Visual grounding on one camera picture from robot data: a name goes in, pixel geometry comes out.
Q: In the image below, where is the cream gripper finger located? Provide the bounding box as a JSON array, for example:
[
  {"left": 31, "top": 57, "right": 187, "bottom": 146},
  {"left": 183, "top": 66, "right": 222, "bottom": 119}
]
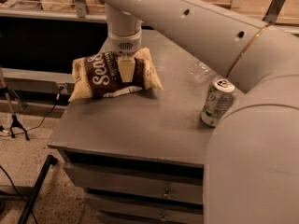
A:
[{"left": 118, "top": 55, "right": 135, "bottom": 83}]

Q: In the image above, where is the brown sea salt chip bag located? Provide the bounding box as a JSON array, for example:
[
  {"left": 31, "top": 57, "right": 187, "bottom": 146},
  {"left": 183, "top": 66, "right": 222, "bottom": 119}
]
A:
[{"left": 69, "top": 48, "right": 163, "bottom": 102}]

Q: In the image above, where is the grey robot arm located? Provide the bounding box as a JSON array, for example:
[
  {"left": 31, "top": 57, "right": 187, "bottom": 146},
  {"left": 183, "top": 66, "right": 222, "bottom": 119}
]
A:
[{"left": 102, "top": 0, "right": 299, "bottom": 224}]

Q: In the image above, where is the clear plastic water bottle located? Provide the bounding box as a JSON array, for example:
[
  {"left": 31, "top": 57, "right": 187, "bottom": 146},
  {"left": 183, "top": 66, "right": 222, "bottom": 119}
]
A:
[{"left": 191, "top": 62, "right": 217, "bottom": 83}]

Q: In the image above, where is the grey drawer cabinet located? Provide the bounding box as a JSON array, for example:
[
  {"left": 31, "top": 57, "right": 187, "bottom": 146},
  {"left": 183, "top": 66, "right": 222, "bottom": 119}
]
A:
[{"left": 48, "top": 30, "right": 213, "bottom": 224}]

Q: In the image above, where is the grey low metal bench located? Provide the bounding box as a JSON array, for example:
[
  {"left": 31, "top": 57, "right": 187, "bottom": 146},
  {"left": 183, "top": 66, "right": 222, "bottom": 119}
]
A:
[{"left": 2, "top": 68, "right": 75, "bottom": 95}]

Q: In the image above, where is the green white soda can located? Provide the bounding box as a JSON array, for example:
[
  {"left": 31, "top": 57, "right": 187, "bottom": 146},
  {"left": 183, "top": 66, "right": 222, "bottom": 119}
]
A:
[{"left": 200, "top": 77, "right": 235, "bottom": 127}]

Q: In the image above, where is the black floor pole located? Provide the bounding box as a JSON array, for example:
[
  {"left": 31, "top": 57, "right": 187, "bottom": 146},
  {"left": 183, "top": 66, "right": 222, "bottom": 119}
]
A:
[{"left": 18, "top": 155, "right": 58, "bottom": 224}]

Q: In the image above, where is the top grey drawer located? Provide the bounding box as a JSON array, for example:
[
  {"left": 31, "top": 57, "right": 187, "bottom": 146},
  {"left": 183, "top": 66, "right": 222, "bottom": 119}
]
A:
[{"left": 63, "top": 162, "right": 203, "bottom": 204}]

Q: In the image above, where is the grey drawer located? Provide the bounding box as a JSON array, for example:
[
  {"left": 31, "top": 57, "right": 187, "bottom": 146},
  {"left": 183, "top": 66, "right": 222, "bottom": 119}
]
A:
[
  {"left": 85, "top": 193, "right": 204, "bottom": 224},
  {"left": 63, "top": 162, "right": 203, "bottom": 204}
]

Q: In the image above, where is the black tripod stand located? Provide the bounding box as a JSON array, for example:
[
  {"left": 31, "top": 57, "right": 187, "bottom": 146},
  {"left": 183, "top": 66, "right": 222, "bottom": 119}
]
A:
[{"left": 0, "top": 66, "right": 29, "bottom": 140}]

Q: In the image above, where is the black power cable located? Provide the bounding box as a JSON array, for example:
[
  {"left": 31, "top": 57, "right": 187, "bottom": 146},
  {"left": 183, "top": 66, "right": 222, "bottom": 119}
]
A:
[{"left": 0, "top": 85, "right": 64, "bottom": 135}]

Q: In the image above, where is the grey metal counter rail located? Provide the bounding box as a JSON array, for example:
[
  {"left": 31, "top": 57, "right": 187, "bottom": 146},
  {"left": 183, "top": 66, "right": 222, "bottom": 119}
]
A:
[{"left": 0, "top": 0, "right": 299, "bottom": 35}]

